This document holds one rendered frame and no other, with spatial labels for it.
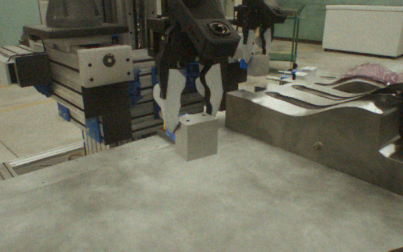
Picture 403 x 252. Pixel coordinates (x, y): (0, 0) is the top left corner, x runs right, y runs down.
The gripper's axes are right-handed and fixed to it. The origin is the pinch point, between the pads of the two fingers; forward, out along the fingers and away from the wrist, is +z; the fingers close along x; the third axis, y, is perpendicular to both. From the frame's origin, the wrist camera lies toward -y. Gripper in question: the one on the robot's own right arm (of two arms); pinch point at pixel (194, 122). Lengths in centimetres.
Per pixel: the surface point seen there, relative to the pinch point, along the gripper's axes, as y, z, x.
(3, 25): 555, 25, 5
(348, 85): 20, 7, -61
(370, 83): 15, 6, -64
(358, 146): -6.0, 8.5, -30.8
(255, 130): 18.0, 12.9, -26.8
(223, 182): 5.1, 14.9, -9.0
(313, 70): 40, 7, -69
